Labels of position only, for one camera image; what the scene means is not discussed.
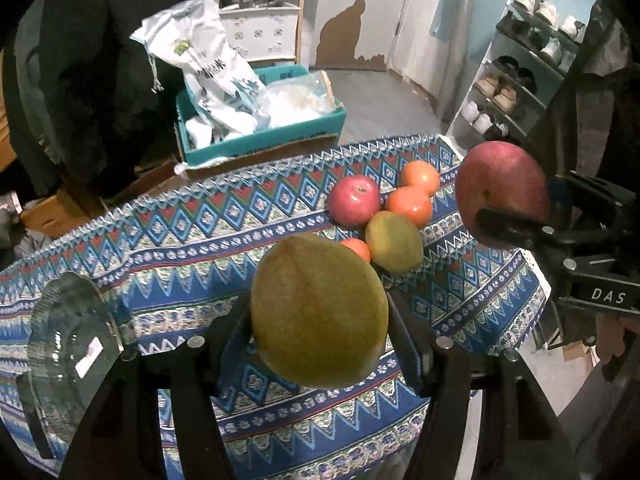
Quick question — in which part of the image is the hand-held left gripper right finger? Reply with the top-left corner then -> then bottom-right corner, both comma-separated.
385,292 -> 581,480

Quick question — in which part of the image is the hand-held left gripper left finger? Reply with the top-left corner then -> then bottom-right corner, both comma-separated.
60,292 -> 256,480

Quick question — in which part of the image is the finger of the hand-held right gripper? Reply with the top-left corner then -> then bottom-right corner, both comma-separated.
475,206 -> 556,251
547,172 -> 621,211

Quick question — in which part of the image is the red apple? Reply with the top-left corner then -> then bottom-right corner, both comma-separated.
454,141 -> 551,250
327,175 -> 382,227

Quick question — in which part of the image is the green yellow mango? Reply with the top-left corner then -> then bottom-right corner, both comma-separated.
250,232 -> 390,390
365,211 -> 425,275

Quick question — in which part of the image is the orange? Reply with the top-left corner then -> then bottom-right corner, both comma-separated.
386,186 -> 434,228
400,160 -> 441,196
340,238 -> 372,263

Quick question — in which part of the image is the clear glass plate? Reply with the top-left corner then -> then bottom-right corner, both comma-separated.
25,271 -> 126,436

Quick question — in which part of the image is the blue patterned tablecloth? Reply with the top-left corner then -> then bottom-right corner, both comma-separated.
0,133 -> 551,480

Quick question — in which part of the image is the group of shoes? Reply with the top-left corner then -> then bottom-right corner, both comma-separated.
462,0 -> 586,141

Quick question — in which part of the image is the white shoe rack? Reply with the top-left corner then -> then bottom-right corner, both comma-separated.
445,0 -> 601,156

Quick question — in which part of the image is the teal cardboard box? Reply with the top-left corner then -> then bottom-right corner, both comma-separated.
175,65 -> 347,167

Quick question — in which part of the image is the brown cardboard box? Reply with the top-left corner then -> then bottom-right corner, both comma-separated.
20,160 -> 186,236

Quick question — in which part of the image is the dark grey flat strip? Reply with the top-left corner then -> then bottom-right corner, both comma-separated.
15,370 -> 53,461

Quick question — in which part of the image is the white door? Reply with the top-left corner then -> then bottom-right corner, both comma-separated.
390,0 -> 471,86

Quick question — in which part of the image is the white rice bag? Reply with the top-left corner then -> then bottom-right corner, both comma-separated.
130,0 -> 273,136

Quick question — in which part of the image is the dark clothing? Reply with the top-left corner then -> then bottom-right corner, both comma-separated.
0,0 -> 201,201

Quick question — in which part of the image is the wooden shelf frame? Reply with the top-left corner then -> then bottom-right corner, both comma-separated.
192,0 -> 308,68

